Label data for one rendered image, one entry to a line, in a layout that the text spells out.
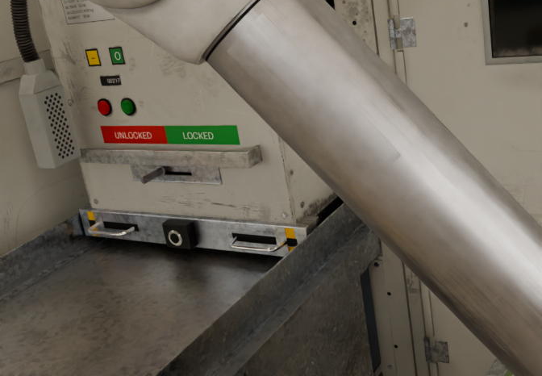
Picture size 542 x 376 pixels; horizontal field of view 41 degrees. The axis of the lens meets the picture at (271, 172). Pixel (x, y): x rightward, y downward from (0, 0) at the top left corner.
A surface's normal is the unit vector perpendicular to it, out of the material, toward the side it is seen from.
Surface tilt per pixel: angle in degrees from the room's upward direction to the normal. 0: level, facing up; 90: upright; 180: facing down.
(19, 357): 0
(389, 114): 65
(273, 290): 90
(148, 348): 0
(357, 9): 90
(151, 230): 90
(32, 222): 90
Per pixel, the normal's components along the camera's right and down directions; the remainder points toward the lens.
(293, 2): 0.40, -0.31
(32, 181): 0.68, 0.13
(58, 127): 0.85, 0.03
